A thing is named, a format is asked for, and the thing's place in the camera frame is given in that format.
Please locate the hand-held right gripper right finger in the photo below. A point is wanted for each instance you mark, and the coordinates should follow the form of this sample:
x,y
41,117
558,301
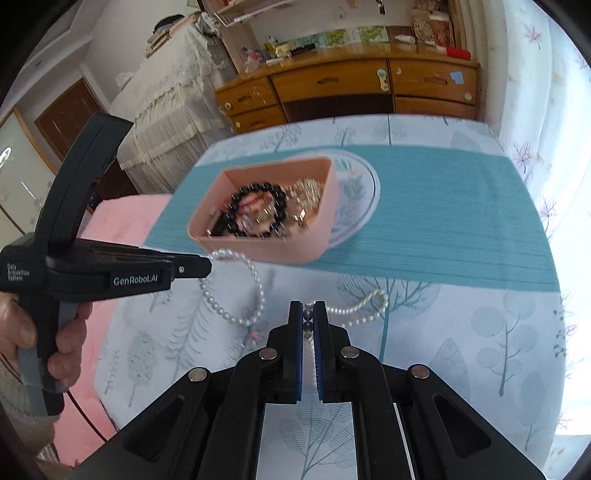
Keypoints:
x,y
321,350

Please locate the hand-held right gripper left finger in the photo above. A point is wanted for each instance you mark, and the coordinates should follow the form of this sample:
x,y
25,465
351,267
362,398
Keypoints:
x,y
298,350

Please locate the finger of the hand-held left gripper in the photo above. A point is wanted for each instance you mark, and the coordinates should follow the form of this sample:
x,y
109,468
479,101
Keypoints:
x,y
191,267

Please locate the pink jewelry box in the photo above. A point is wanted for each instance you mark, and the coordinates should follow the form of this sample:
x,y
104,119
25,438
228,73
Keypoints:
x,y
286,251

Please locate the gold hair comb ornament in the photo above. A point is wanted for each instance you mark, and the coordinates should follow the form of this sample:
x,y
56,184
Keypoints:
x,y
307,194

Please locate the person's left forearm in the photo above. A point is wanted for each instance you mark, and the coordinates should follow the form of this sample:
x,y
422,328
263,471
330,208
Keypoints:
x,y
18,438

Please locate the person's left hand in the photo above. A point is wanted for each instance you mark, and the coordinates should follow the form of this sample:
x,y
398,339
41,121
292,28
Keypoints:
x,y
18,323

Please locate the pink blanket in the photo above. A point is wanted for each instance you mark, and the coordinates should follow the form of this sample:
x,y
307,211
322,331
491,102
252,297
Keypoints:
x,y
99,221

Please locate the white framed glass door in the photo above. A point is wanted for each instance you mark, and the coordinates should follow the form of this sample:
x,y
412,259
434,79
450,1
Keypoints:
x,y
18,175

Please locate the brown wooden door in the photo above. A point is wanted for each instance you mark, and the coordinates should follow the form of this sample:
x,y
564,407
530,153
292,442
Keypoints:
x,y
69,115

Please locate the lace covered furniture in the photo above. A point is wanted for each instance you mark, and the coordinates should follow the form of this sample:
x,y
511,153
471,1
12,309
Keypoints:
x,y
175,120

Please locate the tree print tablecloth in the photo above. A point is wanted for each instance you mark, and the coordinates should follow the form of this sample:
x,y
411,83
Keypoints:
x,y
461,323

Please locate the round floral plate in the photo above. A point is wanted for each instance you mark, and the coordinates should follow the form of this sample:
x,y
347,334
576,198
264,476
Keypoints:
x,y
355,194

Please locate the stack of books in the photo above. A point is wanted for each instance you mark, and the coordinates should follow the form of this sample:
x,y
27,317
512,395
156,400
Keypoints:
x,y
161,39

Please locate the pink perfume bottle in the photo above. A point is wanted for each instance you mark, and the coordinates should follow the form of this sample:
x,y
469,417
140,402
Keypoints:
x,y
251,55

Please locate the wooden desk with drawers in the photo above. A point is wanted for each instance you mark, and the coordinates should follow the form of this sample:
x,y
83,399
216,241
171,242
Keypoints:
x,y
332,81

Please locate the black cylindrical flashlight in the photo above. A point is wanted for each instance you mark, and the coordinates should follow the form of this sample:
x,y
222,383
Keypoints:
x,y
302,49

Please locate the mint green small brush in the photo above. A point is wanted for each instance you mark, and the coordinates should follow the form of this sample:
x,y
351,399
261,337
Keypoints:
x,y
383,81

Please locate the row of green pictures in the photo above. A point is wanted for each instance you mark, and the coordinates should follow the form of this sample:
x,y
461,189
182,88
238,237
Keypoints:
x,y
346,36

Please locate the white tube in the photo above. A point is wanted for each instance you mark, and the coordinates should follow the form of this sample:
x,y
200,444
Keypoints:
x,y
405,39

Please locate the white leaf print curtain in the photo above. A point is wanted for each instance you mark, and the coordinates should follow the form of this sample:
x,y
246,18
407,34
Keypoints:
x,y
531,115

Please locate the red case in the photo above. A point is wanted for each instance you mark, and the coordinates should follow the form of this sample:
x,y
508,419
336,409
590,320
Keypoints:
x,y
457,53

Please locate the floral print box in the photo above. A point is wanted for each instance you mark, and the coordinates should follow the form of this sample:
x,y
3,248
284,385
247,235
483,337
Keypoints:
x,y
431,30

